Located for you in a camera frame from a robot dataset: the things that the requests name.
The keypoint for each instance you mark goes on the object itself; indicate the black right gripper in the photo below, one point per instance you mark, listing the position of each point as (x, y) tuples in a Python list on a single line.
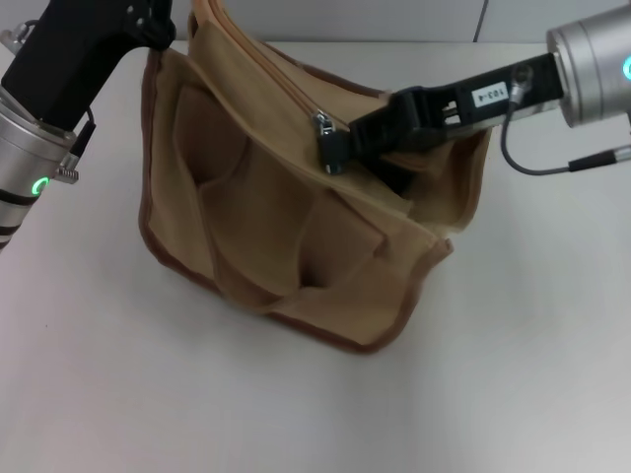
[(537, 86)]

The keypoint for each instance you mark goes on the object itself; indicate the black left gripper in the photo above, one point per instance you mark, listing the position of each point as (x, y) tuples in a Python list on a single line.
[(74, 54)]

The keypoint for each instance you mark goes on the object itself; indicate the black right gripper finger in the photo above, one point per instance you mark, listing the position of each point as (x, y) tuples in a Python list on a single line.
[(401, 170)]

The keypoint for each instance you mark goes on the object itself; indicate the silver metal zipper pull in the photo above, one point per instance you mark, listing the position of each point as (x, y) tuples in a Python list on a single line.
[(323, 120)]

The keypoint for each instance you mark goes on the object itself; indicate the khaki canvas food bag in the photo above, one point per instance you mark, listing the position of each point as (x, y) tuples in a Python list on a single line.
[(276, 222)]

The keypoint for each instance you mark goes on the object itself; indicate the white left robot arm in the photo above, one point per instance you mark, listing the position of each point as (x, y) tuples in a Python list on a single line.
[(20, 148)]

